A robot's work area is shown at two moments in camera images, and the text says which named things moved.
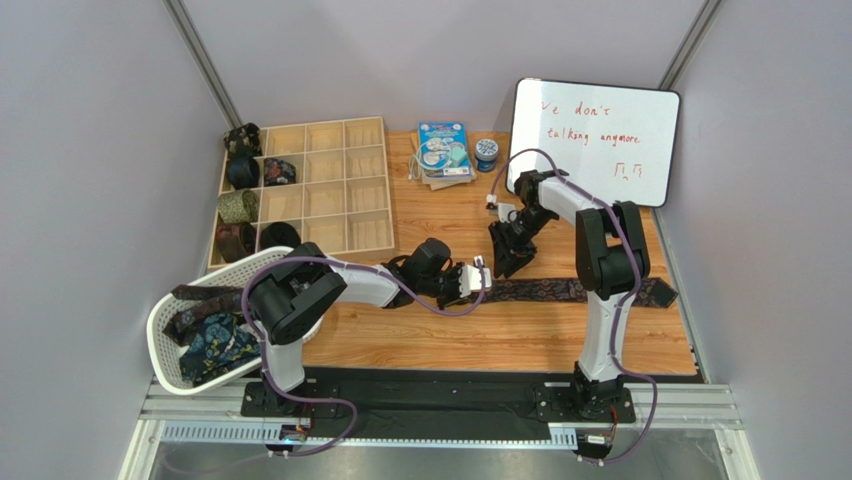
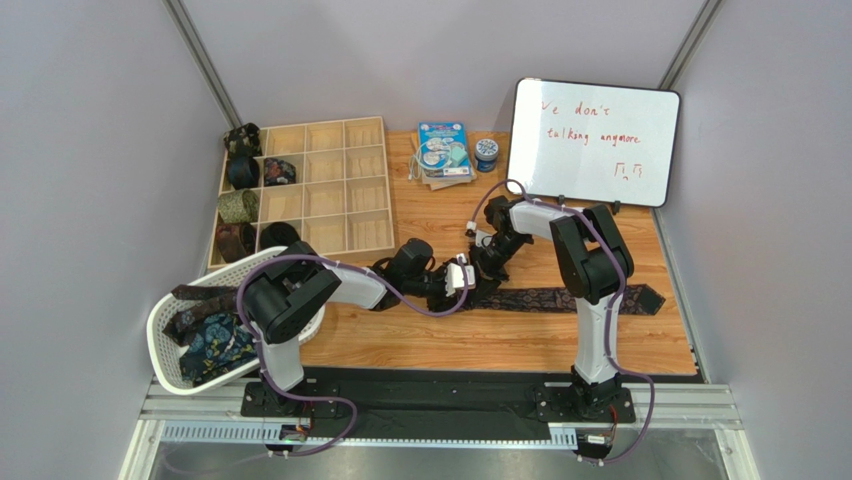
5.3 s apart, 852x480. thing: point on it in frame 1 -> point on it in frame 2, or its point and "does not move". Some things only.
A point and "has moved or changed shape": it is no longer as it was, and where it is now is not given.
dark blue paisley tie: [656, 292] has moved or changed shape
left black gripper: [456, 282] does not move
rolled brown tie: [235, 240] does not move
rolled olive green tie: [239, 206] does not move
